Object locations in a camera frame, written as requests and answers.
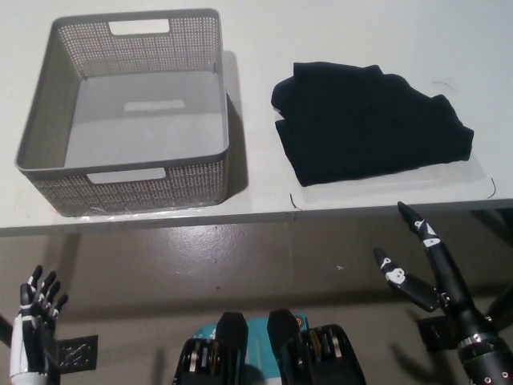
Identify black ribbed robot body block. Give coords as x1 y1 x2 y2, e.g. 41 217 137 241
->
266 307 368 385
172 310 250 385

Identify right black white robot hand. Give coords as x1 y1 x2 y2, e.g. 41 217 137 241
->
373 201 499 348

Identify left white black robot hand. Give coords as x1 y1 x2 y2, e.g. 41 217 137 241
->
10 264 69 377

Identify black floor tape patch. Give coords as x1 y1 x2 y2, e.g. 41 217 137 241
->
416 315 463 351
50 334 99 372

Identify grey perforated plastic basket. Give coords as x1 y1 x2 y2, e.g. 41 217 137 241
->
14 7 232 218

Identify dark table leg frame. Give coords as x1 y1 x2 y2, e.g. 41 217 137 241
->
467 208 513 324

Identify black t-shirt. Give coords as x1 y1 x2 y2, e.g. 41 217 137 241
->
270 61 475 188

